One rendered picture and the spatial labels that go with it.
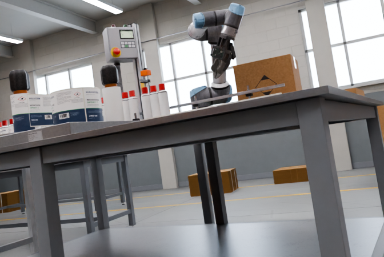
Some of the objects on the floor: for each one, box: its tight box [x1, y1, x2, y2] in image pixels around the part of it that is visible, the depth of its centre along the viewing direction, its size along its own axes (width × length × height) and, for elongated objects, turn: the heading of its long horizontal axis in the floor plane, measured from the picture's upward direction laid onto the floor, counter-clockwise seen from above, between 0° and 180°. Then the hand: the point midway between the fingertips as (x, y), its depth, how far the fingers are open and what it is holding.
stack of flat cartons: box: [187, 168, 239, 197], centre depth 649 cm, size 64×53×31 cm
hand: (216, 76), depth 207 cm, fingers closed
